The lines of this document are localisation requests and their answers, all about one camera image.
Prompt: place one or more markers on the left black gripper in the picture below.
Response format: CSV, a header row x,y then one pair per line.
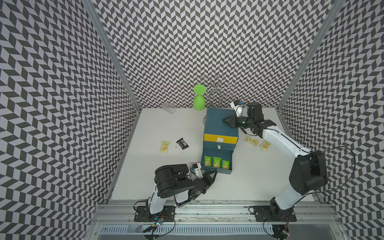
x,y
211,173

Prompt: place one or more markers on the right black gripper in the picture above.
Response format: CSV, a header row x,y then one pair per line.
x,y
233,123

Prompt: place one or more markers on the green cookie packet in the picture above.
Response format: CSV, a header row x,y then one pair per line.
x,y
208,161
217,162
225,165

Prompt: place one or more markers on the teal bottom drawer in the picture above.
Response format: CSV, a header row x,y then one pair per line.
x,y
223,154

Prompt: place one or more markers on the teal drawer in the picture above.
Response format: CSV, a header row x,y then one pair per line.
x,y
223,154
219,146

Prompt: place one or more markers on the yellow top drawer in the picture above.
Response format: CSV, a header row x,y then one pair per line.
x,y
220,139

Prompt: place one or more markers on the yellow cookie packet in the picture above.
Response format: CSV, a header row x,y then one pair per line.
x,y
265,145

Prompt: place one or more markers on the black cookie packet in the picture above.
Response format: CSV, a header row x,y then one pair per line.
x,y
181,142

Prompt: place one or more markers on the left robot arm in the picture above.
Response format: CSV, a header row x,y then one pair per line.
x,y
175,186

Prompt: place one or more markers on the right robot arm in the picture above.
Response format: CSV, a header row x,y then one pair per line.
x,y
308,172

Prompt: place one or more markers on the teal plastic drawer cabinet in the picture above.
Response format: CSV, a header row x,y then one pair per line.
x,y
214,124

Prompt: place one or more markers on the green plastic goblet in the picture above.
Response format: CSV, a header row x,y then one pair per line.
x,y
199,100

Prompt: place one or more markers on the clear glass cup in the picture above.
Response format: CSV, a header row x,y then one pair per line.
x,y
169,108

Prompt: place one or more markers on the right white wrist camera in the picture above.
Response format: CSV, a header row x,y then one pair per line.
x,y
238,106

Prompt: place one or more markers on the silver wire stand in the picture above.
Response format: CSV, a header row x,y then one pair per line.
x,y
218,90

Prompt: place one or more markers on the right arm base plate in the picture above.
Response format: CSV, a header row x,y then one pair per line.
x,y
272,214

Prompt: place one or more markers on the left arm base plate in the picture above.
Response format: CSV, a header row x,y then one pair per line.
x,y
143,214

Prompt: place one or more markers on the aluminium front rail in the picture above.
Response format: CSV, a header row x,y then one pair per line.
x,y
219,220

